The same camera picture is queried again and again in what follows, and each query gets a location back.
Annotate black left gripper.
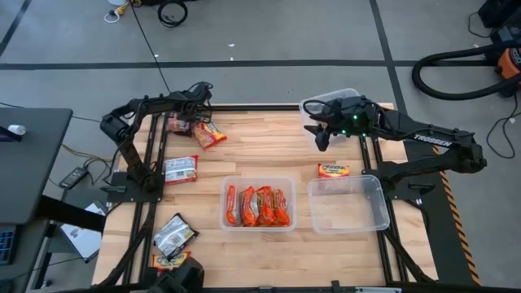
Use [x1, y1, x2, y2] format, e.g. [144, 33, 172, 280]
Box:
[169, 90, 213, 124]

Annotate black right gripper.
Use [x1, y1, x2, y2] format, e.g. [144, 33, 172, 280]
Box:
[303, 95, 379, 152]

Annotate black Maruchan ramen packet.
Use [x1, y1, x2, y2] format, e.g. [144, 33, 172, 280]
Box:
[167, 112, 193, 138]
[152, 212, 200, 261]

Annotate red yellow Maruchan ramen packet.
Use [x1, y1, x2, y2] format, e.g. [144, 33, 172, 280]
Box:
[151, 251, 192, 273]
[317, 162, 351, 180]
[163, 154, 199, 186]
[190, 120, 228, 151]

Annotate labelled clear plastic bin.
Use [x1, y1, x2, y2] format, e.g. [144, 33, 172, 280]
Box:
[219, 175, 297, 233]

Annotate black power adapter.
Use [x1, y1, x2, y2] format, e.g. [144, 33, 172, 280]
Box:
[59, 166, 90, 190]

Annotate black bulky object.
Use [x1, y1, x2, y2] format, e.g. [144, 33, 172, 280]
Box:
[140, 256, 206, 293]

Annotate black platform with hazard stripes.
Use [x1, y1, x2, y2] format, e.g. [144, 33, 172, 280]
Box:
[402, 140, 482, 287]

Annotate white paper sheets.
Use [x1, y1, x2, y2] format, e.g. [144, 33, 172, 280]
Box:
[59, 202, 107, 262]

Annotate black desk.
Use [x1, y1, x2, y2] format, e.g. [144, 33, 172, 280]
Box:
[0, 107, 107, 293]

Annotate orange black vacuum cleaner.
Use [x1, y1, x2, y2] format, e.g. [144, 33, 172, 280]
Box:
[490, 24, 521, 98]

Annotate black equipment case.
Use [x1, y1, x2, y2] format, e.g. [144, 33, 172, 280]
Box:
[476, 0, 521, 29]

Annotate blue lit keyboard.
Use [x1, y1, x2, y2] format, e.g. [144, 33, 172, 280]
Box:
[0, 225, 20, 266]

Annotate black looped gripper cable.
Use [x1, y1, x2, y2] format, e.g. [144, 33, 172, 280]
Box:
[302, 97, 341, 120]
[186, 80, 215, 98]

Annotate black aluminium rig frame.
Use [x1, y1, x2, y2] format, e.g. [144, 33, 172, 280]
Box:
[95, 91, 439, 293]

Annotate long black floor cable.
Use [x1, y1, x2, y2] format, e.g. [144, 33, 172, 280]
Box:
[129, 0, 174, 94]

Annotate coiled black cable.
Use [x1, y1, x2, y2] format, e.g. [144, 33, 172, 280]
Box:
[156, 0, 189, 28]

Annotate thin black floor cable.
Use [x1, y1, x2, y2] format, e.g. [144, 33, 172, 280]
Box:
[0, 101, 123, 126]
[466, 11, 496, 40]

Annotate black vacuum hose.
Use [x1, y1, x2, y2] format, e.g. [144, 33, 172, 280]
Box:
[410, 40, 521, 102]

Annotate yellowish floor cable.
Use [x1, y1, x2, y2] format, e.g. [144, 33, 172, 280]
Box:
[60, 142, 117, 163]

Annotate white cable with yellow plug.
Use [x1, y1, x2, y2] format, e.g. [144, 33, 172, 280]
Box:
[103, 0, 142, 24]

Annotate black floor cable loop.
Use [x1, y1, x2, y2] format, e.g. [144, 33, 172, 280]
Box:
[485, 93, 521, 160]

